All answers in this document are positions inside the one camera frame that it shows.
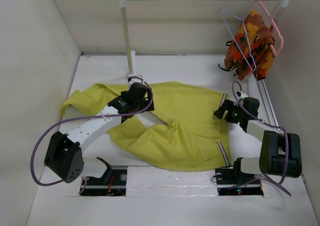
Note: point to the yellow-green trousers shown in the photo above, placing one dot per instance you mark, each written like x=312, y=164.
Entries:
x=188, y=138

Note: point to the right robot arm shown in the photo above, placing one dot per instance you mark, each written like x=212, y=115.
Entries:
x=280, y=153

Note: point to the pink plastic hanger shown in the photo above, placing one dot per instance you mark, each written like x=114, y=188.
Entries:
x=273, y=27

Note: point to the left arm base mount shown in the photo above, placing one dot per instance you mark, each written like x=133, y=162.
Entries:
x=114, y=186

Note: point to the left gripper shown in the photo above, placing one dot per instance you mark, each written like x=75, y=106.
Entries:
x=148, y=96

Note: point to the orange camouflage garment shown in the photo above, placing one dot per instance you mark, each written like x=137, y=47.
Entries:
x=249, y=51

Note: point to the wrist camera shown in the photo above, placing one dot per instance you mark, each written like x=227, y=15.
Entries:
x=241, y=95
x=135, y=79

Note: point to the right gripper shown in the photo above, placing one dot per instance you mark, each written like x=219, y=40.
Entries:
x=227, y=104

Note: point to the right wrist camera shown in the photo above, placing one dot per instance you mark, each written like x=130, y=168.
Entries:
x=241, y=95

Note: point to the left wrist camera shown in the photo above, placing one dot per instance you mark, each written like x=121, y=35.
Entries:
x=135, y=79

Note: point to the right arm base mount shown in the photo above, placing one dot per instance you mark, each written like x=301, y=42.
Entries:
x=232, y=182

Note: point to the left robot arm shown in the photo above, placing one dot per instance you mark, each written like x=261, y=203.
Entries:
x=64, y=155

